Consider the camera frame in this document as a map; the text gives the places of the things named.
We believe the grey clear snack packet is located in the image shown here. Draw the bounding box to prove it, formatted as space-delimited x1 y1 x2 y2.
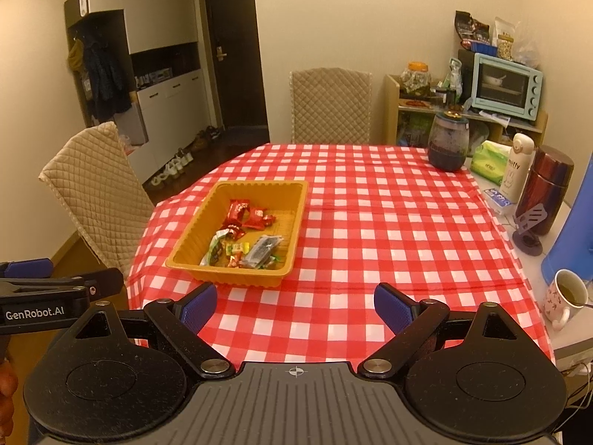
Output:
243 235 284 270

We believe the blue box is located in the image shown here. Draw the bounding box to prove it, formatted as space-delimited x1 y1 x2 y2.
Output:
468 41 498 59

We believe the white patterned mug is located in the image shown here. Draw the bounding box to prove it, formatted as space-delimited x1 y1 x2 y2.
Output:
543 269 589 331

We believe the blue thermos jug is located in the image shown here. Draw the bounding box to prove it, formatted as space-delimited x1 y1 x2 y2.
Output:
541 153 593 288

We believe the white cabinet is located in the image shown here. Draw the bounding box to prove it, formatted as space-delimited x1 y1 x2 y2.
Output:
64 0 207 186

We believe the quilted beige chair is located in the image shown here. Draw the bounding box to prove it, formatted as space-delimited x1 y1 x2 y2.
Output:
38 121 156 276
289 68 374 145

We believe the white green snack packet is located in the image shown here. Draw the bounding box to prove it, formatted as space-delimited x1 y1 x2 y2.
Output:
200 233 232 267

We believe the dark door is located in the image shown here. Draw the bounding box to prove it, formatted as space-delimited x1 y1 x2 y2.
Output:
198 0 270 131

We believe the dark snack bag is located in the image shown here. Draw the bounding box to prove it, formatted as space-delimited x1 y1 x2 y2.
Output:
454 10 491 42

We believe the dark red steel flask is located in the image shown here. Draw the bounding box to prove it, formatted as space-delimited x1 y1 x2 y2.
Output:
515 145 575 236

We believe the dark hanging jacket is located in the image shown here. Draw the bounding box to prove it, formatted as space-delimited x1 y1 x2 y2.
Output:
83 39 133 119

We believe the yellow plastic tray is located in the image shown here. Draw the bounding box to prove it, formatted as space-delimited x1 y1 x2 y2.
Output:
165 180 309 287

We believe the brown hanging bag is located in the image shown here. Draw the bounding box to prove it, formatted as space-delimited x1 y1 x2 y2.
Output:
69 38 85 73

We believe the grey phone stand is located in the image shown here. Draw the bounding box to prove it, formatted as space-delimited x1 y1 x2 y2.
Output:
512 204 550 256

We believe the white drink bottle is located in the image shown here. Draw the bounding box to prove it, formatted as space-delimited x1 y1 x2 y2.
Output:
499 133 534 205

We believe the blue white small packet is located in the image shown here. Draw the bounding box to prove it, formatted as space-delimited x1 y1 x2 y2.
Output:
482 188 513 214

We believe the red checked tablecloth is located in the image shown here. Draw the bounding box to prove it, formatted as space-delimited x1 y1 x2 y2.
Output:
126 143 554 365

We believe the person's left hand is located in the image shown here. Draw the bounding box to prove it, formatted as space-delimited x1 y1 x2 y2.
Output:
0 362 18 439

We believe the orange lid plastic jar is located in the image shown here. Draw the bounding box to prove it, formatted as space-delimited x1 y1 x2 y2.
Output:
399 61 433 96

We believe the wooden shelf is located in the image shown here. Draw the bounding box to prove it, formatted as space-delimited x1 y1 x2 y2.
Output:
384 74 548 146

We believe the light blue toaster oven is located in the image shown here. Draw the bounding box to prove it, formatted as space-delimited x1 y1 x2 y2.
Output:
470 52 544 122

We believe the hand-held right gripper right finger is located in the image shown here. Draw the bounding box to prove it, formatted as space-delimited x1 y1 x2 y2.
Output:
357 283 539 378

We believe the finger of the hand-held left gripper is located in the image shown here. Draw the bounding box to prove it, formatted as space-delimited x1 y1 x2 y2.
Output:
0 258 54 280
0 267 125 307

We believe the clear bag of nuts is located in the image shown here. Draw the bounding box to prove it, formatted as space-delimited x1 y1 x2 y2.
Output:
493 17 517 61

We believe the dark glass jar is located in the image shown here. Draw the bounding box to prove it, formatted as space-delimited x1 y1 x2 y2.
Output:
427 113 468 172

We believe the green tissue pack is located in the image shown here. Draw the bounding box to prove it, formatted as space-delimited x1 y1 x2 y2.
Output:
470 140 513 186

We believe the clear plastic bag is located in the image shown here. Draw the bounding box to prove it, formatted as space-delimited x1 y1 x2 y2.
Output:
512 23 542 69

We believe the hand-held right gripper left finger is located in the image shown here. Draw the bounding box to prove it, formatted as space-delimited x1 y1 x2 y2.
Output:
57 283 236 379

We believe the row of shoes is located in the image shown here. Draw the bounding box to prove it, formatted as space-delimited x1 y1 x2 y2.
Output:
150 125 222 187

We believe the green white bag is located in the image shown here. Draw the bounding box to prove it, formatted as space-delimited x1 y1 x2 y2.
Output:
447 58 464 103

